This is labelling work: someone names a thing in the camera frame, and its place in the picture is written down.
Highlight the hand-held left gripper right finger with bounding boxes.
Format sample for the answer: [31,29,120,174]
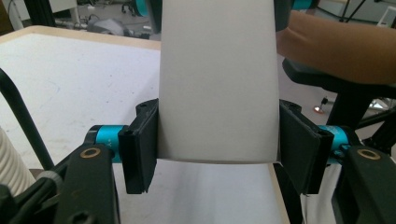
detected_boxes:
[278,99,350,196]

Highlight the tall stack of white cups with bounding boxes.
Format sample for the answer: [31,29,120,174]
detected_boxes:
[0,126,36,198]

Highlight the white cabinet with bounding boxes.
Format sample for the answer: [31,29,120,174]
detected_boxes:
[8,0,80,24]

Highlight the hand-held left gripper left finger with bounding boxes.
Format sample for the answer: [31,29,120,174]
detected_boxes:
[87,98,160,195]

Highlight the grey bag on floor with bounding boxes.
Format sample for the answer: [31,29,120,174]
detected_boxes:
[86,17,129,37]

